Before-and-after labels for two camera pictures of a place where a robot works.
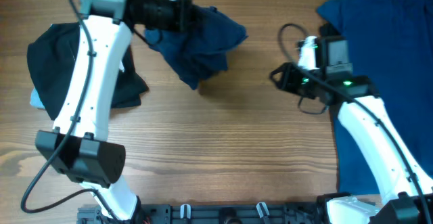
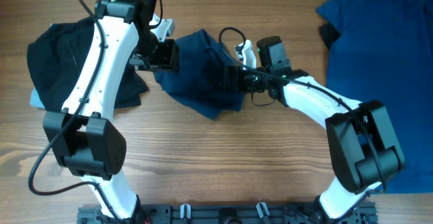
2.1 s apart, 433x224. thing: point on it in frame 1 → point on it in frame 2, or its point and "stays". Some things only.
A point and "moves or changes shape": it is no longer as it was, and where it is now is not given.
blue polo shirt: (389, 26) stays
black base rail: (276, 213) stays
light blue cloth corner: (36, 100) stays
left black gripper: (179, 5) → (169, 60)
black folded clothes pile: (52, 57) stays
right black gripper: (286, 69) → (238, 85)
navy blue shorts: (201, 51) moves or changes shape
